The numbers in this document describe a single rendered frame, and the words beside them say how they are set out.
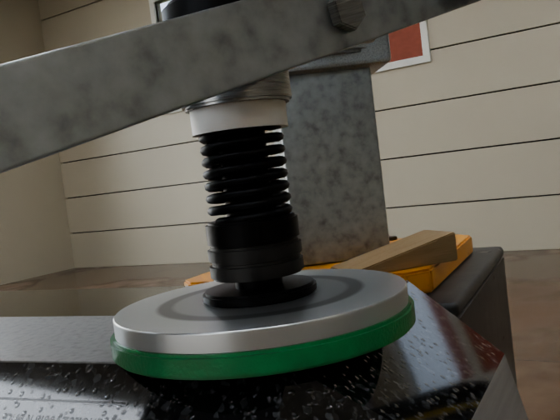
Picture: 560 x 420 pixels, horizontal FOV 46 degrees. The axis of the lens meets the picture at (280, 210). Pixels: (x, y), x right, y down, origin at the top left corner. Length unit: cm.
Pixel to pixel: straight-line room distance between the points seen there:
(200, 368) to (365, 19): 27
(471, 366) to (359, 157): 81
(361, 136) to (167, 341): 95
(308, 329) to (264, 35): 19
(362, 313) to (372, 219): 90
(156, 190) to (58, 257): 190
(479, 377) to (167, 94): 31
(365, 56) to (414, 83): 549
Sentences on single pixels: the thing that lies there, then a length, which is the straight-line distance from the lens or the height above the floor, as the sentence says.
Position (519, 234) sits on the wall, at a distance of 655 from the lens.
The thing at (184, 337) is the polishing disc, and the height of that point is 87.
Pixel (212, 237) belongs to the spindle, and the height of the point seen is 92.
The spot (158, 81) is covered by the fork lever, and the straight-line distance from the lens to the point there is 39.
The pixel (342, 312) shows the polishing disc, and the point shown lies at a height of 88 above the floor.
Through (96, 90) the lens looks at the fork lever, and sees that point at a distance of 37.
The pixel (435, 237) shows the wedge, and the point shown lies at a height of 82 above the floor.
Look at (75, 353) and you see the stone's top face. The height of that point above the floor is 85.
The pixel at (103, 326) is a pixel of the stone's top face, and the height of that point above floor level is 85.
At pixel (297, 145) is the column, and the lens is 128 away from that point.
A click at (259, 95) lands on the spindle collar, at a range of 45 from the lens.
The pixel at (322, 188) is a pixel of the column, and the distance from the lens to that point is 129.
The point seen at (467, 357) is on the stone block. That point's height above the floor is 80.
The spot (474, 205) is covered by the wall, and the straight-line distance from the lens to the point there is 661.
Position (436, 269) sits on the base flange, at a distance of 116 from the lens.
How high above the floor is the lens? 96
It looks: 3 degrees down
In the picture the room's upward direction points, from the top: 7 degrees counter-clockwise
